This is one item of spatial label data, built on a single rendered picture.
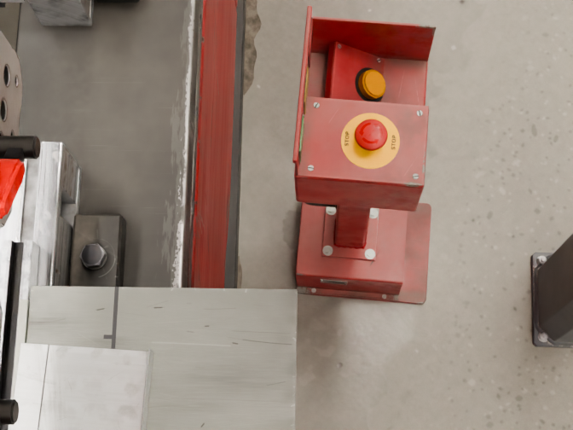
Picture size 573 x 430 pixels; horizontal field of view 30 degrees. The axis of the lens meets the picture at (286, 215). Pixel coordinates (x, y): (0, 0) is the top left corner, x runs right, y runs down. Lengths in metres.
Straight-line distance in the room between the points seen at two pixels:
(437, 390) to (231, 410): 1.05
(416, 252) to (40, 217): 1.09
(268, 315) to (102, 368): 0.17
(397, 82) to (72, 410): 0.64
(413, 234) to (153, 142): 0.95
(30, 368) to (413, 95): 0.64
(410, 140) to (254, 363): 0.41
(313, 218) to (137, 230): 0.81
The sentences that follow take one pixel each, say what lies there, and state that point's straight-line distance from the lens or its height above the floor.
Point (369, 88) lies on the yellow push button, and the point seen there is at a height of 0.73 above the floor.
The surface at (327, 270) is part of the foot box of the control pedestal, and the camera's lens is 1.95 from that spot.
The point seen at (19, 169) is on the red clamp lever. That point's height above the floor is 1.29.
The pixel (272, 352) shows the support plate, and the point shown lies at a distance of 1.04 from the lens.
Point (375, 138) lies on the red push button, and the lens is 1.29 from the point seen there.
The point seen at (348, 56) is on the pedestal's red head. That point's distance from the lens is 1.41.
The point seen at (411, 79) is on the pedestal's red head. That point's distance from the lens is 1.43.
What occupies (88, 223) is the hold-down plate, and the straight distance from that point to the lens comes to 1.19.
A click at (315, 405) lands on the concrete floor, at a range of 2.04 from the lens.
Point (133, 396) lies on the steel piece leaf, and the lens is 1.05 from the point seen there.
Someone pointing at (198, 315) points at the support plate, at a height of 1.00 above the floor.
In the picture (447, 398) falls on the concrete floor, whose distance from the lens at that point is 2.05.
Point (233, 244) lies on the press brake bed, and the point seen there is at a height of 0.05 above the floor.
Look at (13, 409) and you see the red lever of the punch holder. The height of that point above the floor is 1.26.
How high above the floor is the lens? 2.03
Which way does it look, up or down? 75 degrees down
